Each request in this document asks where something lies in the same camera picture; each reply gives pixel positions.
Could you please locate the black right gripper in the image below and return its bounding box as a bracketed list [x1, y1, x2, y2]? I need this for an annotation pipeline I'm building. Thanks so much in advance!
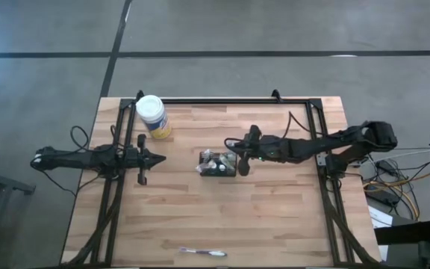
[225, 125, 275, 176]

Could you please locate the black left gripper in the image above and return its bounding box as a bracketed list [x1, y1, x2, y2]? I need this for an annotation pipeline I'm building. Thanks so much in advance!
[124, 133, 166, 186]

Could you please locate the yellow Lysol wipes canister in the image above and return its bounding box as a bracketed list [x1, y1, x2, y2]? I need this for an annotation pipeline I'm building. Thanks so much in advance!
[135, 94, 172, 140]

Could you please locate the black power brick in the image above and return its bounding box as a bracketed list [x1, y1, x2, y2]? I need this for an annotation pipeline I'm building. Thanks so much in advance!
[366, 188, 401, 207]

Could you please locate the white paper sheet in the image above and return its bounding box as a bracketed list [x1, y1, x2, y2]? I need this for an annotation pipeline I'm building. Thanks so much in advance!
[367, 205, 393, 229]

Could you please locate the black bar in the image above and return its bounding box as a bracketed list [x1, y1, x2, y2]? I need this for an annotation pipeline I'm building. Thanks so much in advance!
[373, 220, 430, 246]

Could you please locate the black wire basket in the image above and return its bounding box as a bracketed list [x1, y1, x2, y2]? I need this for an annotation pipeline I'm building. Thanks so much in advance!
[199, 150, 238, 178]

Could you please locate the black aluminium frame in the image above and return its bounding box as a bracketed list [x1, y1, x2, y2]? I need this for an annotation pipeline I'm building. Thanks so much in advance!
[60, 89, 382, 268]

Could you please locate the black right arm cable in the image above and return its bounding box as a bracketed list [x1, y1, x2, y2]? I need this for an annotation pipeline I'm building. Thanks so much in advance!
[281, 111, 326, 140]

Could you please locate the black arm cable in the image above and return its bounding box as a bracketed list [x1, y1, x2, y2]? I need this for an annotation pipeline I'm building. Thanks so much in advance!
[281, 111, 326, 140]
[69, 125, 91, 151]

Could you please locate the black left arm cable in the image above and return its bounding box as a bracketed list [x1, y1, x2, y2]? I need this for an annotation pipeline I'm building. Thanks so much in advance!
[69, 125, 91, 151]

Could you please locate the yellow floor cable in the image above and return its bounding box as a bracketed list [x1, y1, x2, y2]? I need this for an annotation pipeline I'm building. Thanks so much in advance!
[362, 171, 430, 221]

